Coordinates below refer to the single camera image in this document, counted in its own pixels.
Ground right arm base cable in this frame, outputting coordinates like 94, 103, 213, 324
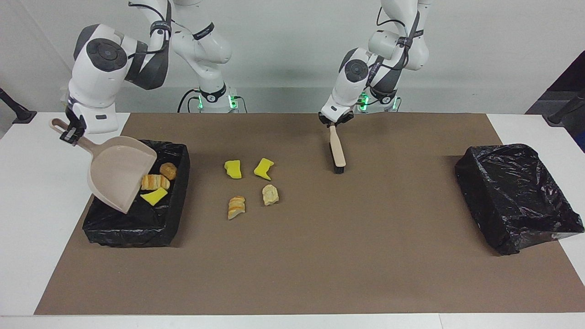
177, 89, 202, 113

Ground brown table mat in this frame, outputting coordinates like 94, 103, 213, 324
34, 113, 585, 316

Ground pale bread chunk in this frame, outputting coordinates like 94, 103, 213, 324
262, 184, 280, 206

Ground beige plastic dustpan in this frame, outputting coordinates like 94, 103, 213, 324
49, 118, 157, 214

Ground notched yellow sponge piece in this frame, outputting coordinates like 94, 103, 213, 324
254, 158, 275, 181

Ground beige hand brush black bristles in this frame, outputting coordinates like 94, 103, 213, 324
328, 124, 347, 174

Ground dark partition panel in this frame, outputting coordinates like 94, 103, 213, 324
526, 48, 585, 154

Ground striped croissant piece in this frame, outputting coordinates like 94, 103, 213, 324
228, 196, 246, 221
140, 174, 170, 191

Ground bin lined with black bag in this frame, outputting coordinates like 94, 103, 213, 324
454, 143, 585, 256
82, 139, 191, 249

